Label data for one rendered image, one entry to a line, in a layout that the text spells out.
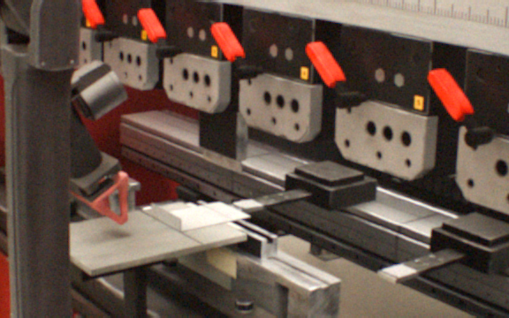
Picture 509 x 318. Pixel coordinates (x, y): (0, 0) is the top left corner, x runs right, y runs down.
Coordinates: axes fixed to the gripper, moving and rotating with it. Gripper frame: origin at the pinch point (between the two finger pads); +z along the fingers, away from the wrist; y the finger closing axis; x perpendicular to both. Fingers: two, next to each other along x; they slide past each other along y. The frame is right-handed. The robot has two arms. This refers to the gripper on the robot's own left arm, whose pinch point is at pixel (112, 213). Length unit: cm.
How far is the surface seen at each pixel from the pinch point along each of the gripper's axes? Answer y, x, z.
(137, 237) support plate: -3.4, -0.4, 3.7
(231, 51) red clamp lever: -14.2, -21.4, -17.0
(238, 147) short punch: -6.8, -19.8, 0.6
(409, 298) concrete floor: 109, -116, 184
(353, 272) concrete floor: 142, -115, 184
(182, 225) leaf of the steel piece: -3.2, -7.6, 7.5
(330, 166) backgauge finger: 0.6, -38.1, 20.8
